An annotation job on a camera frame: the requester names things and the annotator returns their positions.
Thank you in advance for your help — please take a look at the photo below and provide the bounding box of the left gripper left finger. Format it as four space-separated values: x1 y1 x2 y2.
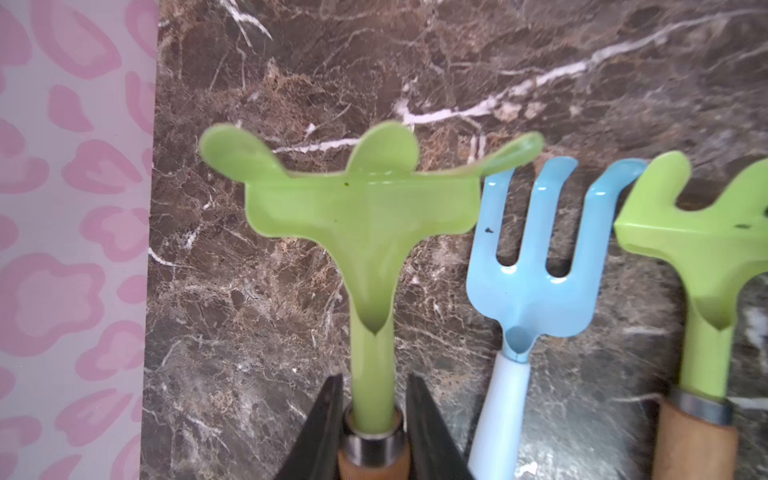
274 374 344 480

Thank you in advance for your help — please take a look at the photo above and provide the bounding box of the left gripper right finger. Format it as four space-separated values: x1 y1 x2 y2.
406 374 473 480

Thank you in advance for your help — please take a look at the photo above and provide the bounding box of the light blue fork white handle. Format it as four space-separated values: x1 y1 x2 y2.
466 157 647 479

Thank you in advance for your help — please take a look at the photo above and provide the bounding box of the green rake orange handle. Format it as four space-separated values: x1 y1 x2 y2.
199 121 544 479

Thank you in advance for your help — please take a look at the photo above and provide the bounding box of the green rake wooden handle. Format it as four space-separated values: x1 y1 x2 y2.
614 151 767 479

